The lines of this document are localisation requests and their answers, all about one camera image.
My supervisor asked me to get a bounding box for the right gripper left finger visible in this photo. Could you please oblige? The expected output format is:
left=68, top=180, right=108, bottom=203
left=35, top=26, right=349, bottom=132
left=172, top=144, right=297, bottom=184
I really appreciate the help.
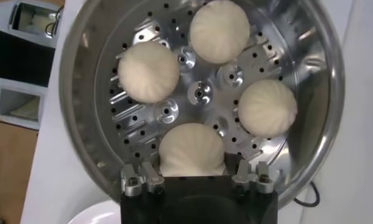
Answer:
left=121, top=161, right=165, bottom=197

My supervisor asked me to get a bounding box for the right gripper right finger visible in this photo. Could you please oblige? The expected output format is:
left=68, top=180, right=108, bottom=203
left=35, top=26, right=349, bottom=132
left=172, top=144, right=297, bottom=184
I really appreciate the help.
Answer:
left=225, top=153, right=280, bottom=195

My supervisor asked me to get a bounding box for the white steamed baozi bun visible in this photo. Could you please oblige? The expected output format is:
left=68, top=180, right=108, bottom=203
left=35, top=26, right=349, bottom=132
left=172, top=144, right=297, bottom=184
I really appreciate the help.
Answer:
left=237, top=79, right=299, bottom=138
left=117, top=41, right=180, bottom=104
left=158, top=122, right=227, bottom=177
left=189, top=0, right=251, bottom=65

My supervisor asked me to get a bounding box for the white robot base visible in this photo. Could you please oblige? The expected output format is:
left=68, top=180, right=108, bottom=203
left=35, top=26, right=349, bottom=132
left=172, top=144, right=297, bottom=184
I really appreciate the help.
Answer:
left=0, top=0, right=65, bottom=131

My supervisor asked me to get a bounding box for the stainless steel steamer basket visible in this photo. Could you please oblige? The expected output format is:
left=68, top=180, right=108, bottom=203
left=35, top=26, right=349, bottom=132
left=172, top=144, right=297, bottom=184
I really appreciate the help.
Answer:
left=58, top=0, right=346, bottom=211

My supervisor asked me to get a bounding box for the white round plate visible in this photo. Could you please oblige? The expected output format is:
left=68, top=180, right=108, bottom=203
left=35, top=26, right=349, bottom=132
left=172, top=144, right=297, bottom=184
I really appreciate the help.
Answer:
left=67, top=199, right=122, bottom=224

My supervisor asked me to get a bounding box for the black cooker power cable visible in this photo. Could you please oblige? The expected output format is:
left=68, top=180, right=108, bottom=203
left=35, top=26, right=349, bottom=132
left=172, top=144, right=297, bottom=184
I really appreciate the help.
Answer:
left=293, top=181, right=321, bottom=208

